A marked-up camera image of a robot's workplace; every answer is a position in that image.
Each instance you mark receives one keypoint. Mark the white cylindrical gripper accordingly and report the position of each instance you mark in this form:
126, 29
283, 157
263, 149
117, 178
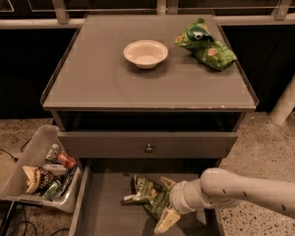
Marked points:
178, 197

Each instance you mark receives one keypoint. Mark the green jalapeno chip bag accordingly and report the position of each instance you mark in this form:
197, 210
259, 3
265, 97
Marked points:
153, 196

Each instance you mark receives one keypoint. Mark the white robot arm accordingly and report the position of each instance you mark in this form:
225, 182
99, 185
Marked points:
254, 191

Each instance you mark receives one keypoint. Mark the round metal drawer knob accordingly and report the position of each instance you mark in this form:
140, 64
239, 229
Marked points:
149, 148

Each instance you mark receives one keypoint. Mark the grey open middle drawer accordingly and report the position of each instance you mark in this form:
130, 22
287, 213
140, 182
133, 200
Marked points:
101, 211

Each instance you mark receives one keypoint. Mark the dark blue snack bag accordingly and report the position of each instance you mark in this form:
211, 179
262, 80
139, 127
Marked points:
68, 180

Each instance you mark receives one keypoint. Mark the grey drawer cabinet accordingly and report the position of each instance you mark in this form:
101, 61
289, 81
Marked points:
97, 90

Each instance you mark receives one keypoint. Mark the grey top drawer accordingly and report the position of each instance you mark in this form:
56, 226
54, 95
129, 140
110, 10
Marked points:
132, 144

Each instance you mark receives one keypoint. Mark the brown snack bag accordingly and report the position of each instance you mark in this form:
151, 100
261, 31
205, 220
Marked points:
38, 179

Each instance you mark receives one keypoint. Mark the green chip bag on counter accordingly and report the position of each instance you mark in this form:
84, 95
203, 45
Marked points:
197, 39

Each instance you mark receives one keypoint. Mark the red orange soda can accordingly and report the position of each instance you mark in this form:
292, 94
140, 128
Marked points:
66, 160

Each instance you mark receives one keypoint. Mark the green soda can lower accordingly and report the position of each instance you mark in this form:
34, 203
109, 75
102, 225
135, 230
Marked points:
53, 189

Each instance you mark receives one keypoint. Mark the green soda can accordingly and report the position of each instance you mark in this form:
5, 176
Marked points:
53, 152
53, 189

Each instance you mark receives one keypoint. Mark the silver white can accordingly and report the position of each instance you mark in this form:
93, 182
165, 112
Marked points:
55, 169

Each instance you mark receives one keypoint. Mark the green soda can upper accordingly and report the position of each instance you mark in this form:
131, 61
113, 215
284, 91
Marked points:
53, 152

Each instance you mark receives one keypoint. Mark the white paper bowl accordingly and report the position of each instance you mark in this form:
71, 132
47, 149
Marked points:
145, 54

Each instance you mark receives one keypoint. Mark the metal window railing frame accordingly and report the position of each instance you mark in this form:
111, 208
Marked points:
45, 14

